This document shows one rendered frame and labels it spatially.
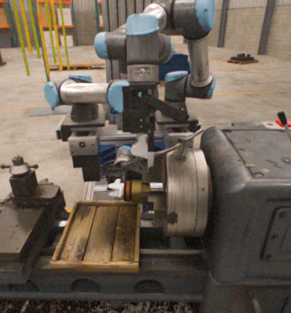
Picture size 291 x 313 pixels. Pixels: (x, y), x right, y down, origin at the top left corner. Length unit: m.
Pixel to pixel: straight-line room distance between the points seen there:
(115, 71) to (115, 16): 0.27
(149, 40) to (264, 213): 0.56
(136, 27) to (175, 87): 0.78
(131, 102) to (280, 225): 0.55
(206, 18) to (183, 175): 0.57
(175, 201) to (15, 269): 0.56
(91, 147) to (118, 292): 0.67
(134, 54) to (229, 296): 0.85
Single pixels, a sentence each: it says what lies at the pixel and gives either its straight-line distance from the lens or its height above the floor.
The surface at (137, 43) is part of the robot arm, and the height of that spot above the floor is 1.58.
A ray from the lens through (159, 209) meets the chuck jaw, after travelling 0.83.
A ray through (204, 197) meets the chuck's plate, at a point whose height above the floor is 1.15.
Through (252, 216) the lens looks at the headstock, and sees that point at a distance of 0.79.
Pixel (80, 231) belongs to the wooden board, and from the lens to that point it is 1.10.
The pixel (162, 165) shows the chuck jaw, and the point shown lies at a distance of 0.93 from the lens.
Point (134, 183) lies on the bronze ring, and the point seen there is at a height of 1.12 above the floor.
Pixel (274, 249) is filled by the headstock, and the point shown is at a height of 1.01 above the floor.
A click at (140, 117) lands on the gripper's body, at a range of 0.64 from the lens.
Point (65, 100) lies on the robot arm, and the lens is 1.26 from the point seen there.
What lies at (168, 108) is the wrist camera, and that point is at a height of 1.44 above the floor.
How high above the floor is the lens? 1.62
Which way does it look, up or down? 28 degrees down
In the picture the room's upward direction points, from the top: straight up
